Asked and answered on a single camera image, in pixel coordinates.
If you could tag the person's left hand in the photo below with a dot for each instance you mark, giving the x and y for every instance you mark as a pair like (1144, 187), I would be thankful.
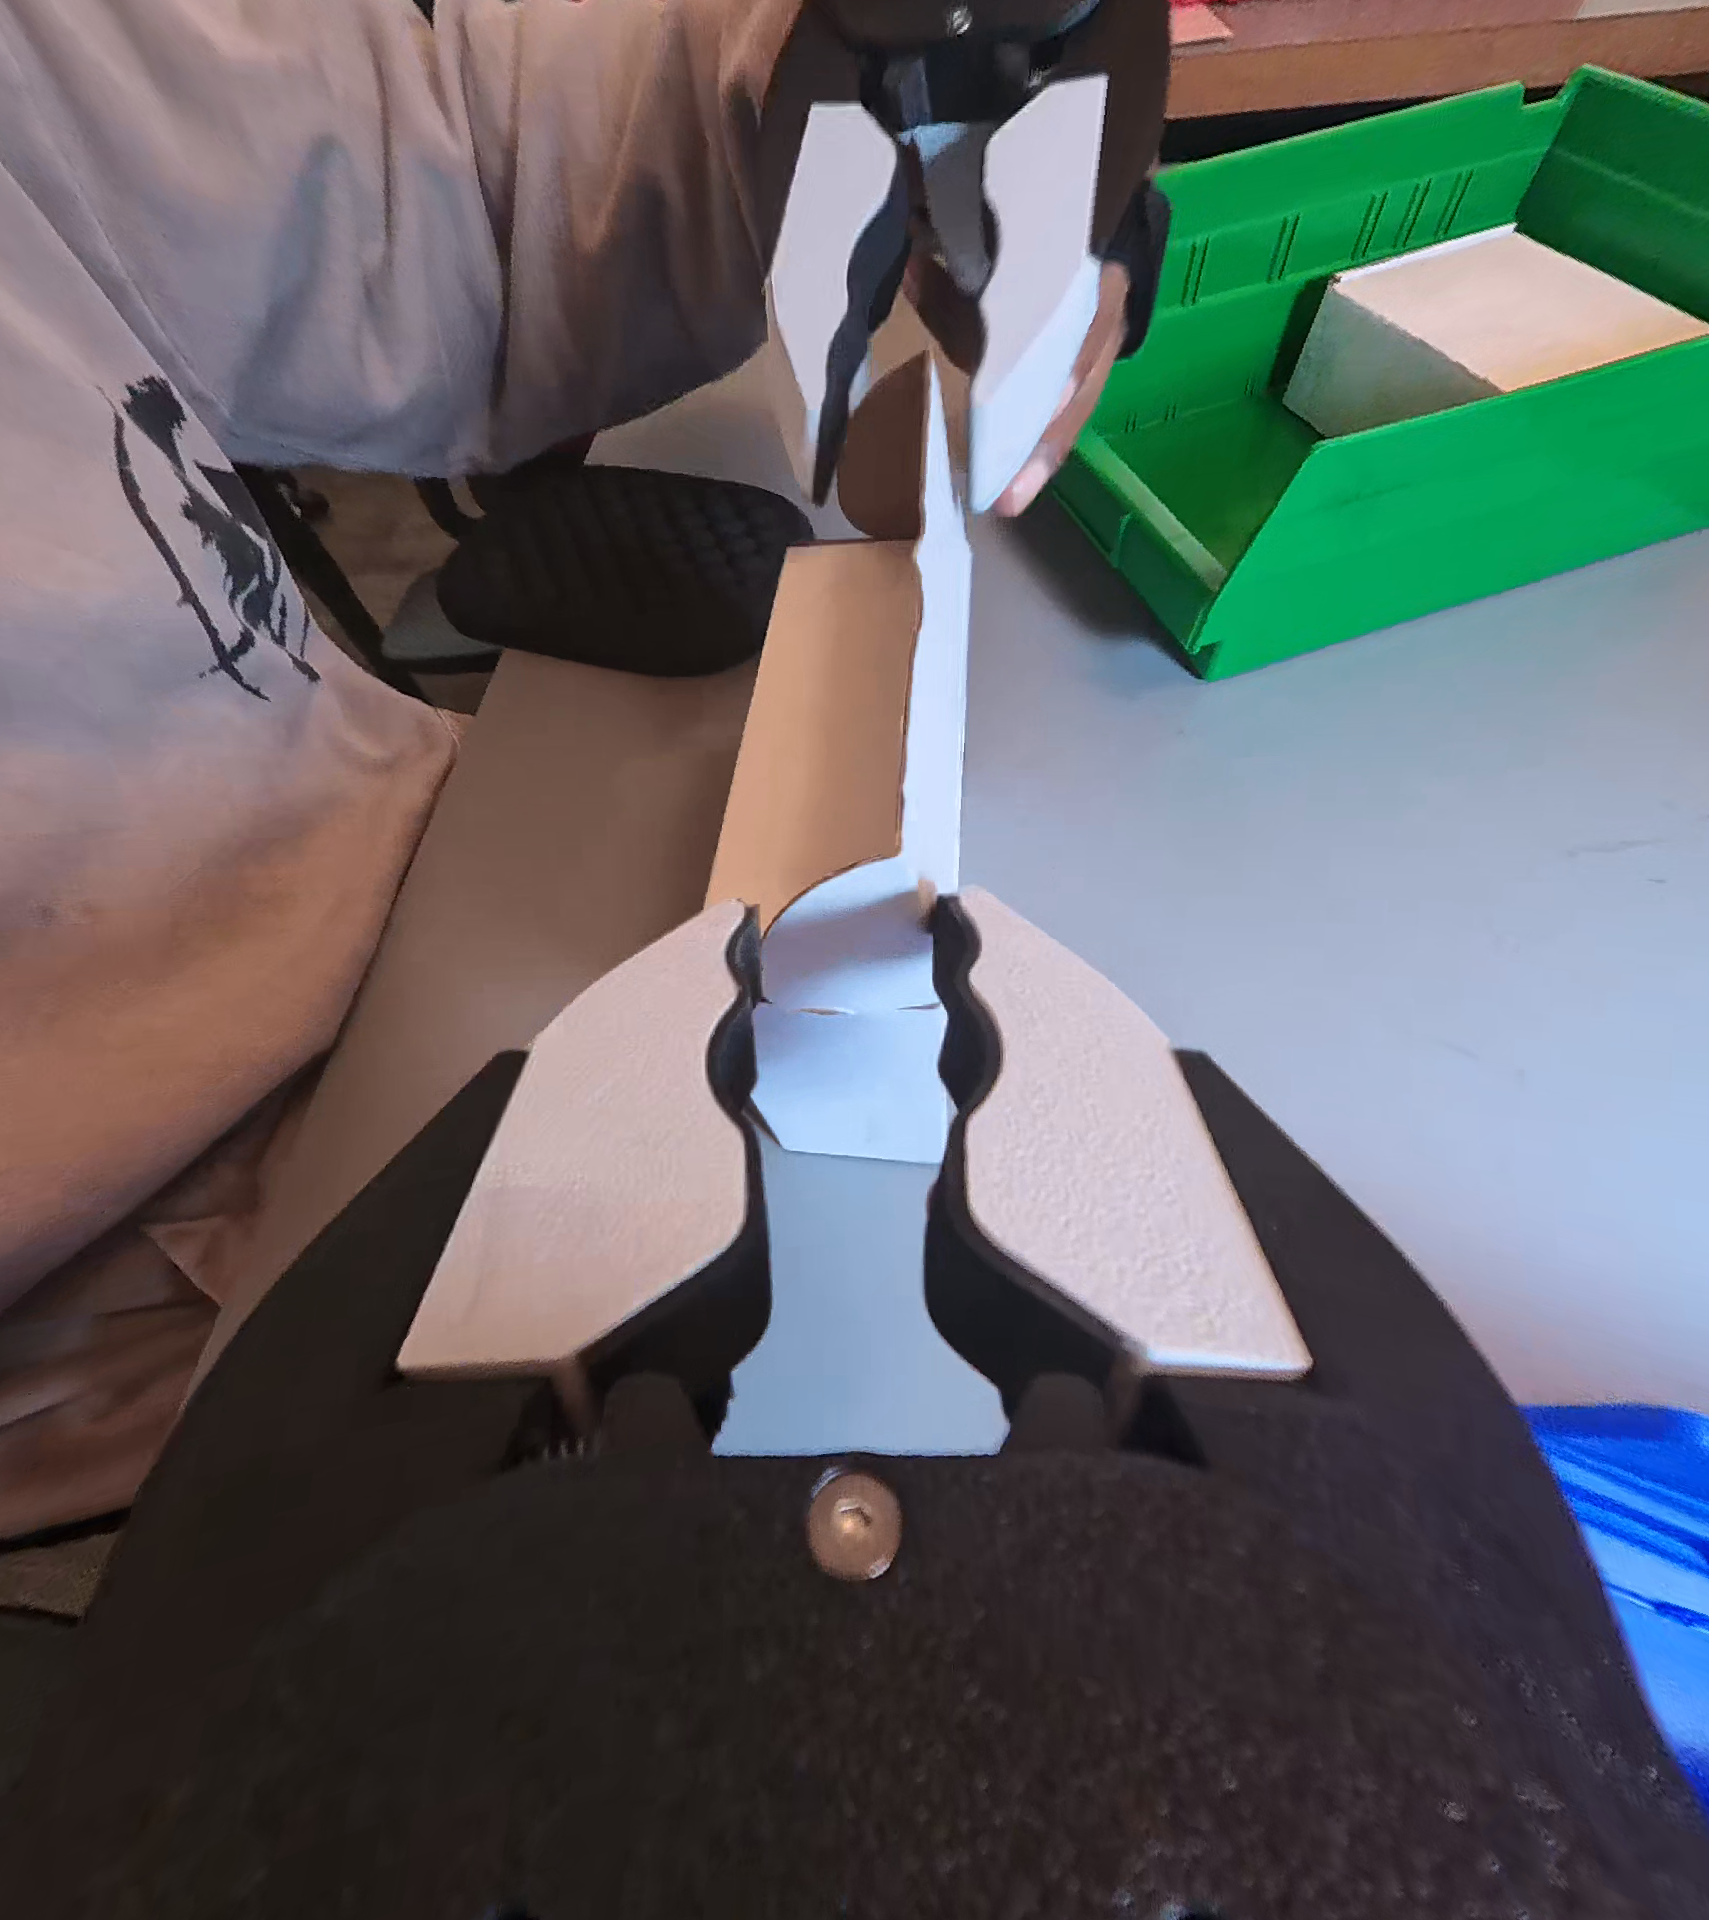
(1078, 400)

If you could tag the green plastic bin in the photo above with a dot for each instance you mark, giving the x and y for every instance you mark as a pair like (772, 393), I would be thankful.
(1468, 508)

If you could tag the closed white cardboard box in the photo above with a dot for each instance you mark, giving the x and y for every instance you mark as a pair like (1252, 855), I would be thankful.
(1484, 322)

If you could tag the wooden table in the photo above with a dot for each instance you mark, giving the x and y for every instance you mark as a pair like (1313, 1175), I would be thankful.
(1468, 55)

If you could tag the black chair armrest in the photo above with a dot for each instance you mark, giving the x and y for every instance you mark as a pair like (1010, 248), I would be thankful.
(628, 573)

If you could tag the white cardboard box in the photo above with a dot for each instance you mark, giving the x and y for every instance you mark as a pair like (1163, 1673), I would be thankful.
(822, 706)
(1484, 322)

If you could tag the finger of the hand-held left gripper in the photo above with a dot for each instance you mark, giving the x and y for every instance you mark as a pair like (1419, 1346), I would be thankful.
(822, 272)
(1040, 256)

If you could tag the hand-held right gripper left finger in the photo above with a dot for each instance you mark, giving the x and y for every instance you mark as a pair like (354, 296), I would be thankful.
(599, 1156)

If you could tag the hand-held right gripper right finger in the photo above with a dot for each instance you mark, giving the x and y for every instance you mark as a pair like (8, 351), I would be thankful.
(1110, 1156)

